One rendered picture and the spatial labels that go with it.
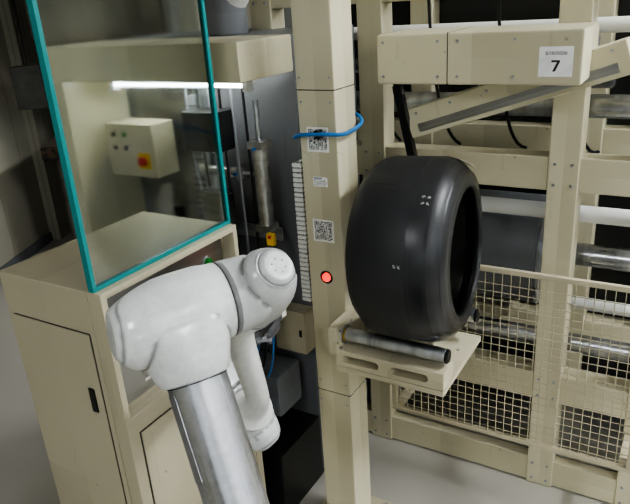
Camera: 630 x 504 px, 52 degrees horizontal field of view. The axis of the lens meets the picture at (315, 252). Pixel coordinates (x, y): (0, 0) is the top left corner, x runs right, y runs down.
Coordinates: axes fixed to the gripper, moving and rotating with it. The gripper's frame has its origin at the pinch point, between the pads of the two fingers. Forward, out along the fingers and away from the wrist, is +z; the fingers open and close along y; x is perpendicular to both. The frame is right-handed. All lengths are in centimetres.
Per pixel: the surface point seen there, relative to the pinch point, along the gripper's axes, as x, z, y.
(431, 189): -34, 23, -38
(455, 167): -37, 37, -40
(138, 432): 21.5, -38.7, 21.9
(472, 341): 26, 51, -42
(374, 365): 23.8, 21.3, -19.9
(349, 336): 15.3, 21.2, -11.6
